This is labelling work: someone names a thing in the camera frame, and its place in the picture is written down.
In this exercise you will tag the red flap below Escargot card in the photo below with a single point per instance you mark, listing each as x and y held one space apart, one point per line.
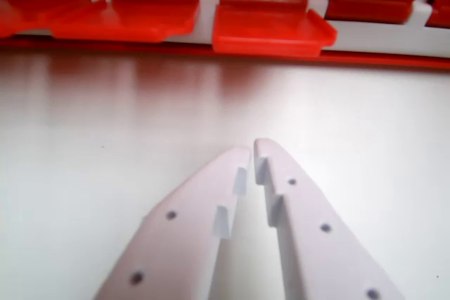
267 26

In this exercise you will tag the red folded-out flap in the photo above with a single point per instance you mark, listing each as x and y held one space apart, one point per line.
31 12

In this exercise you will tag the red flap below Chouette card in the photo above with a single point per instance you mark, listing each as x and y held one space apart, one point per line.
140 12

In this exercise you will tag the red and white game board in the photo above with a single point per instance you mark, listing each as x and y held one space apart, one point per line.
207 5

